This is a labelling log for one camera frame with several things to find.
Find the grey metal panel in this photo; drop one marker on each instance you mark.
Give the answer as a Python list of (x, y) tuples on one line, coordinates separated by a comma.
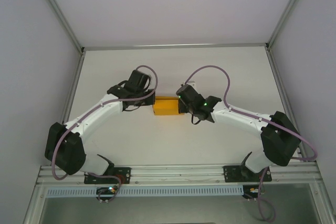
[(170, 211)]

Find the left black controller board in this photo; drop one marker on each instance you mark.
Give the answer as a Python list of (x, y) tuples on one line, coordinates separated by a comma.
[(105, 190)]

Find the aluminium side rail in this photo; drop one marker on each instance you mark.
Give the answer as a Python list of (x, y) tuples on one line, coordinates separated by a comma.
[(281, 90), (74, 82)]

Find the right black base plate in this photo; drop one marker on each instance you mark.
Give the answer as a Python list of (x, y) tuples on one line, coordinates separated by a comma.
[(229, 174)]

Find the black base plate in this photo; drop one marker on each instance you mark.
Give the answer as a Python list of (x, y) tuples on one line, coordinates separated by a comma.
[(229, 174), (124, 172)]

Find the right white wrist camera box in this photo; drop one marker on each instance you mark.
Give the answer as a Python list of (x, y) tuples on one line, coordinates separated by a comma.
[(193, 83)]

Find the aluminium mounting rail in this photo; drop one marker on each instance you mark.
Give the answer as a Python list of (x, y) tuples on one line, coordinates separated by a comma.
[(178, 174)]

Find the aluminium frame post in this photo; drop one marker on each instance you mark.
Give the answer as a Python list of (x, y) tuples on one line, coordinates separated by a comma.
[(288, 11), (58, 11)]

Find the aluminium table edge rail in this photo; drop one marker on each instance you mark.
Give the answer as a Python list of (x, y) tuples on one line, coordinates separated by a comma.
[(173, 46)]

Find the right black controller board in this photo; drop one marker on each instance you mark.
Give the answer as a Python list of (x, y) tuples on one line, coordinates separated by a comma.
[(248, 195)]

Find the aluminium frame leg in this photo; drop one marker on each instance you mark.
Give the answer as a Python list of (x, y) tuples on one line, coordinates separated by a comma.
[(325, 203), (32, 208)]

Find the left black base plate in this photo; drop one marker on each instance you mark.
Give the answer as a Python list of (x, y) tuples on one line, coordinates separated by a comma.
[(124, 172)]

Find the yellow paper box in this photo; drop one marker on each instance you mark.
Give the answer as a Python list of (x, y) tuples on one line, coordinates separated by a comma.
[(168, 107)]

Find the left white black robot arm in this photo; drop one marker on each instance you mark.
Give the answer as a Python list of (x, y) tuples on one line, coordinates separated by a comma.
[(99, 113)]

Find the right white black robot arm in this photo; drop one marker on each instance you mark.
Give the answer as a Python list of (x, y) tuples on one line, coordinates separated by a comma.
[(236, 116)]

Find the black controller board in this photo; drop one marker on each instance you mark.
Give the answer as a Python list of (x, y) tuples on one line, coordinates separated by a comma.
[(105, 190), (248, 195)]

